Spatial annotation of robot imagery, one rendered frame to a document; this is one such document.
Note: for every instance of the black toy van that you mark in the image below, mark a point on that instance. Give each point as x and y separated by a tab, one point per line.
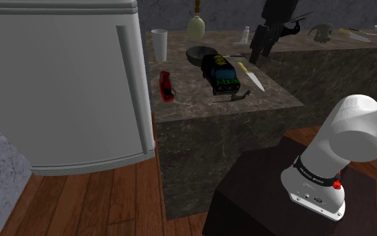
220	73

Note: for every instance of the pale green corked bottle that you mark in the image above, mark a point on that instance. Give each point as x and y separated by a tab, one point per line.
196	27

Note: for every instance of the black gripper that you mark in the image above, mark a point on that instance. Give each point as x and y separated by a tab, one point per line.
279	9

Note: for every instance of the dark grey lever tool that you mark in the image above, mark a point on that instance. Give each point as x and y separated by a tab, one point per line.
237	97

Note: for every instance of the black toy helicopter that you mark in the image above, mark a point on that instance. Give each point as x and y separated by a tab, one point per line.
292	30

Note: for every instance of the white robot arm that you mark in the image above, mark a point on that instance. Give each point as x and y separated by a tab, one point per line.
341	137

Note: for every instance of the dark robot stand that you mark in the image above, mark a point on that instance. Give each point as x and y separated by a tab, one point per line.
253	196

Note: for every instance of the small clear bottle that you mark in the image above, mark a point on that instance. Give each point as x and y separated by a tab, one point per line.
246	35

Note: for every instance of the grey-green animal figure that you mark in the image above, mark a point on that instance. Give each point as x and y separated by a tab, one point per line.
321	32

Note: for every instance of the red folding knife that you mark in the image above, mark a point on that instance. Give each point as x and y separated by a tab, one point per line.
165	86

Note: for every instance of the white cup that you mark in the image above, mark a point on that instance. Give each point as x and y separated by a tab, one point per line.
159	45

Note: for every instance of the white refrigerator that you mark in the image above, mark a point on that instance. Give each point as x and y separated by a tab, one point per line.
61	85

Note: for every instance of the dark grey bowl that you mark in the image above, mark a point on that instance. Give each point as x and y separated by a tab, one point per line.
197	55

